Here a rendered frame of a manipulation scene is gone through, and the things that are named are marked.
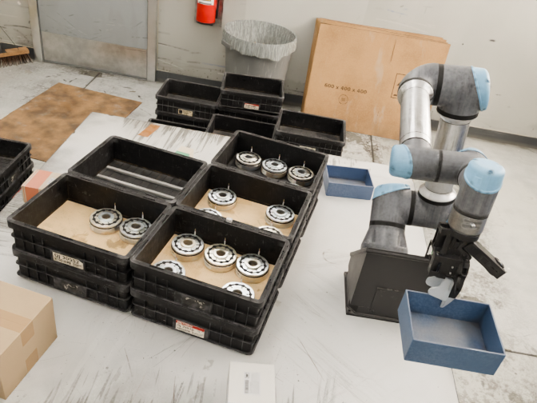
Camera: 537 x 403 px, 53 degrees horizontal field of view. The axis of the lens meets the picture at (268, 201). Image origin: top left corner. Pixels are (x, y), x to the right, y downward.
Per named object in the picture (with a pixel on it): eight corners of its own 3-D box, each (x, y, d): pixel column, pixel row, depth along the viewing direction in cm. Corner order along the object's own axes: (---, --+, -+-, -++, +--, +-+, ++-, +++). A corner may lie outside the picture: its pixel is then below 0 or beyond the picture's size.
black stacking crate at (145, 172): (206, 189, 204) (208, 163, 198) (172, 233, 180) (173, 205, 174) (113, 161, 211) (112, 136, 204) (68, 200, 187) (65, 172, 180)
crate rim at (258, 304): (290, 246, 168) (291, 240, 167) (260, 311, 144) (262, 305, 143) (173, 210, 175) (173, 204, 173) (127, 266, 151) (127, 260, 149)
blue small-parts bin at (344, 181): (325, 195, 232) (328, 182, 228) (322, 177, 244) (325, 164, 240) (370, 200, 234) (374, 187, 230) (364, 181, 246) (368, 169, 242)
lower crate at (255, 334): (280, 293, 180) (285, 266, 173) (252, 360, 156) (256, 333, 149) (171, 257, 186) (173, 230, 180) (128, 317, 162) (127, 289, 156)
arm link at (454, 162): (440, 141, 125) (444, 158, 115) (490, 147, 123) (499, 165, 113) (434, 172, 128) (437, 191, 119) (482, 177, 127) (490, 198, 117)
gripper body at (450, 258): (423, 259, 126) (438, 215, 120) (459, 266, 125) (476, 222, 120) (427, 278, 119) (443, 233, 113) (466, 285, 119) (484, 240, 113)
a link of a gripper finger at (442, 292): (421, 302, 126) (432, 269, 122) (446, 307, 126) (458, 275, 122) (423, 310, 123) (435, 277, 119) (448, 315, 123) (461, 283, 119)
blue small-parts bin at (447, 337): (479, 323, 129) (490, 303, 125) (494, 376, 117) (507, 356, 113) (397, 309, 129) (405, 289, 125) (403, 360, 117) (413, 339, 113)
